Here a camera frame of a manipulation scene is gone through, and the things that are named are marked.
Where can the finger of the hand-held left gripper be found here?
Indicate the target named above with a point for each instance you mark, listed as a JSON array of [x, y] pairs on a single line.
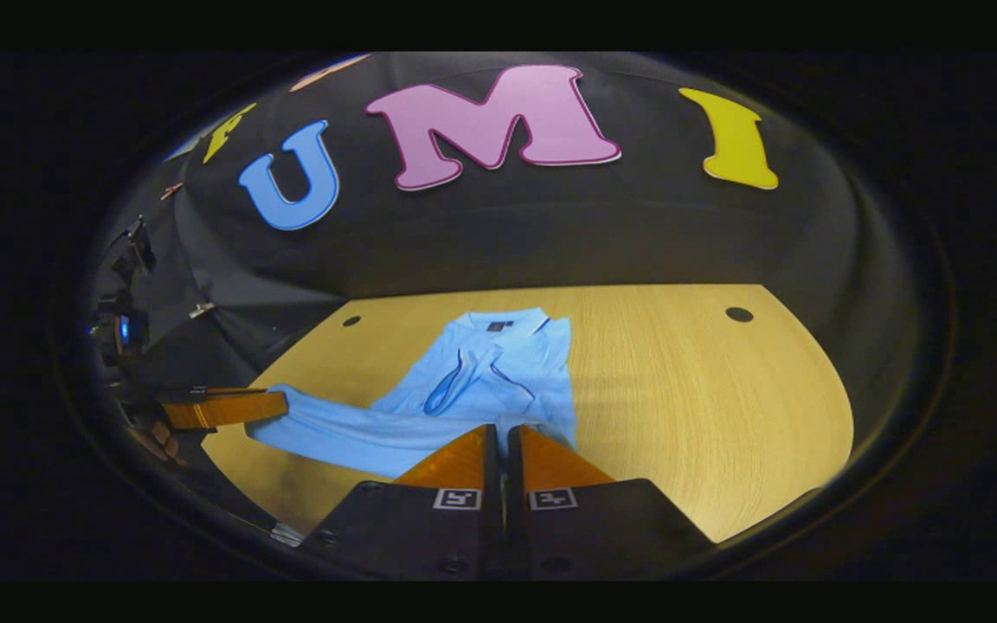
[[230, 408]]

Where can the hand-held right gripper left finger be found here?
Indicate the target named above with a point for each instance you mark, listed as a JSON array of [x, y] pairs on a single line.
[[492, 467]]

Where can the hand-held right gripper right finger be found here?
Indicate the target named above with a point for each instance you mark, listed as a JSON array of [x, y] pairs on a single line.
[[516, 467]]

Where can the light blue polo T-shirt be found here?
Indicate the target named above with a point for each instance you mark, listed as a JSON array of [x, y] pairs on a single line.
[[498, 372]]

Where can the metal backdrop clip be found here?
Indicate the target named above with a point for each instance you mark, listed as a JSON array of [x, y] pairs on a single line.
[[201, 309]]

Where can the reddish backdrop clip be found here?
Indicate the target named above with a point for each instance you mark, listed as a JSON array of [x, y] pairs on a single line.
[[171, 190]]

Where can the black backdrop cloth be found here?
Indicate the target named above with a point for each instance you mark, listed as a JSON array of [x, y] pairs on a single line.
[[550, 234]]

